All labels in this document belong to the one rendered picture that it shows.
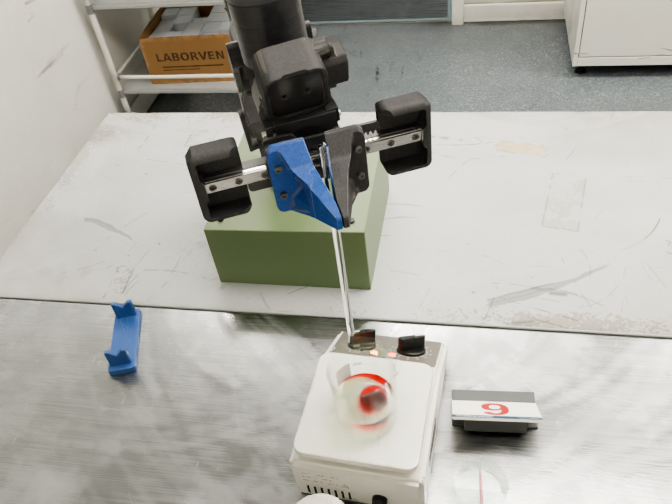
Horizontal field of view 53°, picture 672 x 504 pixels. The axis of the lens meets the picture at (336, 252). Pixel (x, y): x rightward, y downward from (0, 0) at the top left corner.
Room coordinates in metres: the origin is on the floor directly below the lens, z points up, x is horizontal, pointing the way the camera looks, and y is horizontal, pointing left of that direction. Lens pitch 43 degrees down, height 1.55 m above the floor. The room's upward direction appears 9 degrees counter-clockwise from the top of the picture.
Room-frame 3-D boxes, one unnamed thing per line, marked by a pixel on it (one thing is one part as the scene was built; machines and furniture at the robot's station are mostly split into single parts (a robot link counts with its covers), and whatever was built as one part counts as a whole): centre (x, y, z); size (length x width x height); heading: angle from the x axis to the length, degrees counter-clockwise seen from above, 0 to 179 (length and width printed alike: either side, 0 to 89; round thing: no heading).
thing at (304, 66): (0.46, 0.01, 1.30); 0.07 x 0.06 x 0.07; 101
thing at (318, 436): (0.37, -0.01, 0.98); 0.12 x 0.12 x 0.01; 71
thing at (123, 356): (0.58, 0.29, 0.92); 0.10 x 0.03 x 0.04; 2
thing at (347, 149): (0.38, -0.02, 1.25); 0.07 x 0.04 x 0.06; 9
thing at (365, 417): (0.36, -0.01, 1.03); 0.07 x 0.06 x 0.08; 76
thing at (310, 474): (0.40, -0.01, 0.94); 0.22 x 0.13 x 0.08; 161
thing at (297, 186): (0.37, 0.02, 1.25); 0.07 x 0.04 x 0.06; 9
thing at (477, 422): (0.39, -0.14, 0.92); 0.09 x 0.06 x 0.04; 77
